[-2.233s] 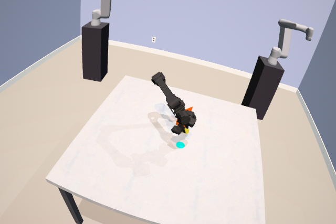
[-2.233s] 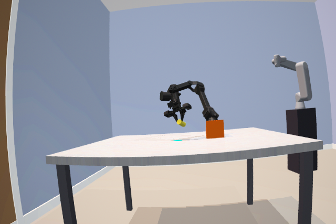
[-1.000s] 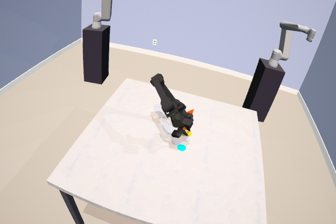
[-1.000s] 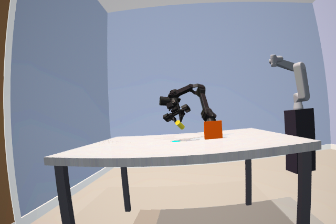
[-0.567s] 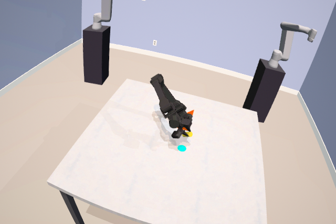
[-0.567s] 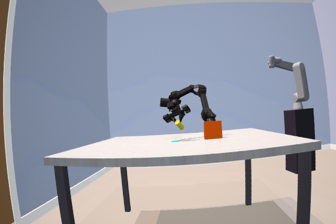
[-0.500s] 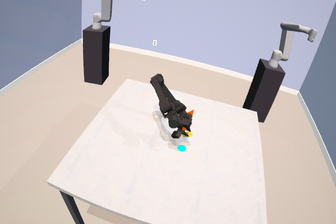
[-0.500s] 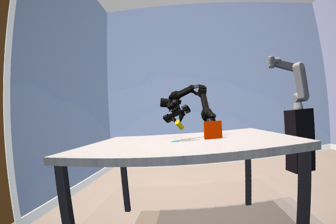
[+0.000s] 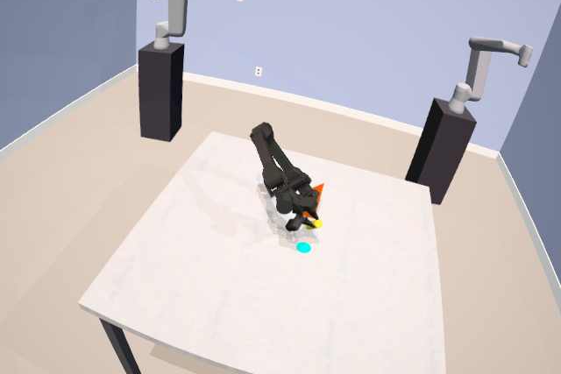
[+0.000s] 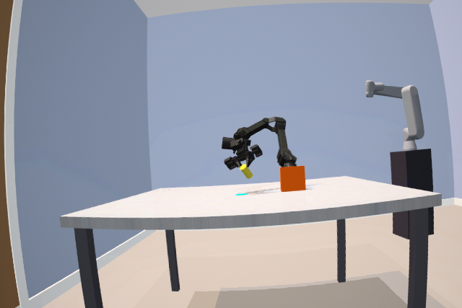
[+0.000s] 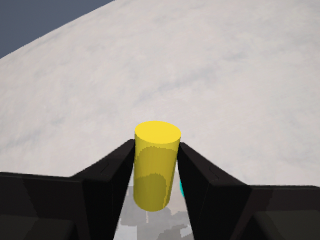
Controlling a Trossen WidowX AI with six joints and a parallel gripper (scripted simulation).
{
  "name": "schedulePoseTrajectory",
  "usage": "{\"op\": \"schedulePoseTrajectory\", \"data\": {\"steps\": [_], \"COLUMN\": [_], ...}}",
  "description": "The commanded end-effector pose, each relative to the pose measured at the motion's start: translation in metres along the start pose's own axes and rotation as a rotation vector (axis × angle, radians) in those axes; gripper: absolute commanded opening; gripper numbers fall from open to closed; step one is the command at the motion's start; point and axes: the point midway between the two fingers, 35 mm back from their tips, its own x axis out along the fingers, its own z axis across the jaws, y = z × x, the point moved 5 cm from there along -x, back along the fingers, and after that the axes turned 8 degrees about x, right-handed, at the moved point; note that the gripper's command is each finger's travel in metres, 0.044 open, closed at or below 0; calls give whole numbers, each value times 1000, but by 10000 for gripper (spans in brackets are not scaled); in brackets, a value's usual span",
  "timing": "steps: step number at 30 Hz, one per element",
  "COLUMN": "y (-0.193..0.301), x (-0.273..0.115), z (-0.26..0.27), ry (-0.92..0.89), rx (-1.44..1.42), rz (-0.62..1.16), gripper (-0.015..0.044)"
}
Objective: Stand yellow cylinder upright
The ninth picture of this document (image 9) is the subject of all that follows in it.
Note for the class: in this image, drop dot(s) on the yellow cylinder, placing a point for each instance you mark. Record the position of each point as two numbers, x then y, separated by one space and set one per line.
317 224

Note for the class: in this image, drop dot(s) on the cyan circle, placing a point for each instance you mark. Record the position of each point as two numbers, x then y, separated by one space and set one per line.
303 247

